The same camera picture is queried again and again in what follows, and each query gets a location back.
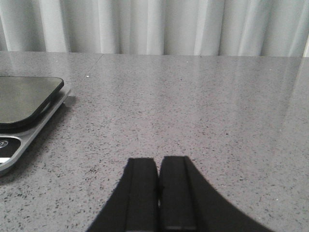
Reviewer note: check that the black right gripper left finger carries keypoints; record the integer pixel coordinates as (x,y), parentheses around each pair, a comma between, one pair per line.
(133,205)

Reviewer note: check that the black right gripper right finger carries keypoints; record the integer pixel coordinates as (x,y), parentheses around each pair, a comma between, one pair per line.
(188,203)

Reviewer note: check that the silver black kitchen scale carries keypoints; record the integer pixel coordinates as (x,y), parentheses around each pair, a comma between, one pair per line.
(26,105)

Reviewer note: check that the white pleated curtain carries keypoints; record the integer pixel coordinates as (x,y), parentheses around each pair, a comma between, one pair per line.
(157,27)

